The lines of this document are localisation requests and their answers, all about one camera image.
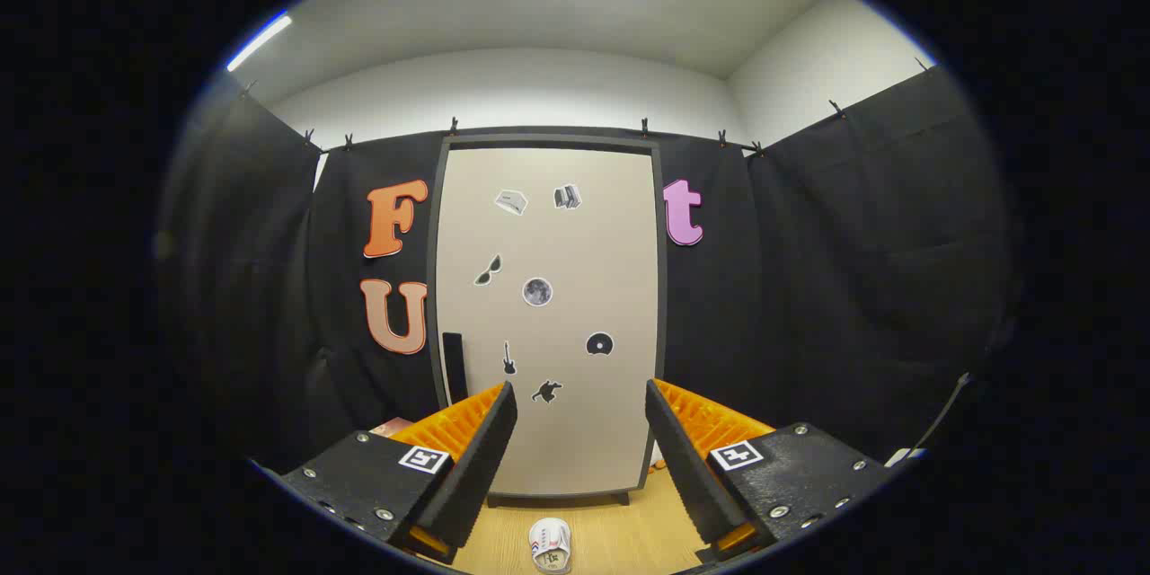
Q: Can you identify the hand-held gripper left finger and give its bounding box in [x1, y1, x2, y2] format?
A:
[254, 382, 519, 567]

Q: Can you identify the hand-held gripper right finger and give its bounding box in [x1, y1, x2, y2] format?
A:
[645, 377, 899, 562]

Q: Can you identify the white canvas shoe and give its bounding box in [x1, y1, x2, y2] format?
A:
[528, 517, 573, 574]

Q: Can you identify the black door handle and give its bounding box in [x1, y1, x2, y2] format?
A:
[442, 332, 468, 405]

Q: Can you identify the grey shoe cabinet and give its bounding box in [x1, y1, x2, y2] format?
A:
[428, 133, 668, 509]

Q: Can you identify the black backdrop cloth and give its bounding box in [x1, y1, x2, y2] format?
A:
[157, 63, 1016, 477]

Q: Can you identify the narrow ceiling light strip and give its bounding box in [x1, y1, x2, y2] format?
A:
[225, 11, 294, 73]

